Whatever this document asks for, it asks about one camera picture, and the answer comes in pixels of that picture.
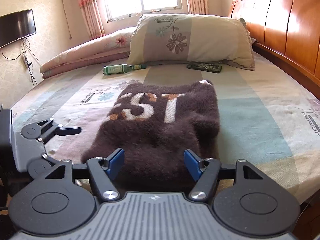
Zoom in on dark brown fuzzy sweater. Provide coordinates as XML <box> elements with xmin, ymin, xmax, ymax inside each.
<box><xmin>81</xmin><ymin>80</ymin><xmax>220</xmax><ymax>192</ymax></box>

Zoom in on striped pastel bed sheet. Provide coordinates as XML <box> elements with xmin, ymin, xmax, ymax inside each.
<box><xmin>12</xmin><ymin>54</ymin><xmax>319</xmax><ymax>203</ymax></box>

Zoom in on green glass bottle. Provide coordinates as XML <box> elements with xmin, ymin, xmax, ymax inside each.
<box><xmin>103</xmin><ymin>64</ymin><xmax>146</xmax><ymax>75</ymax></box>

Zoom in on pink floral folded quilt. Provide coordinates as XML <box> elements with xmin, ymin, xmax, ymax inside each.
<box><xmin>40</xmin><ymin>27</ymin><xmax>136</xmax><ymax>79</ymax></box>

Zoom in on dark green patterned packet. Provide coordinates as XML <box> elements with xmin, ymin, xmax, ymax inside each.
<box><xmin>187</xmin><ymin>63</ymin><xmax>222</xmax><ymax>74</ymax></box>

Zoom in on pink striped left curtain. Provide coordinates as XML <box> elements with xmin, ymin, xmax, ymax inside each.
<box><xmin>78</xmin><ymin>0</ymin><xmax>105</xmax><ymax>40</ymax></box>

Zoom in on floral cream pillow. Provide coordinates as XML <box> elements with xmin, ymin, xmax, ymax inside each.
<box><xmin>128</xmin><ymin>14</ymin><xmax>255</xmax><ymax>70</ymax></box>

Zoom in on orange wooden headboard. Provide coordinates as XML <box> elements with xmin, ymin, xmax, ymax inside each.
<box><xmin>229</xmin><ymin>0</ymin><xmax>319</xmax><ymax>98</ymax></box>

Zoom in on white wall power strip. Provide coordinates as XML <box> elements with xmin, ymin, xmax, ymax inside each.
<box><xmin>22</xmin><ymin>54</ymin><xmax>33</xmax><ymax>69</ymax></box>

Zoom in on wall mounted black television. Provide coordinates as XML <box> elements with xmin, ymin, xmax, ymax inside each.
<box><xmin>0</xmin><ymin>9</ymin><xmax>36</xmax><ymax>48</ymax></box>

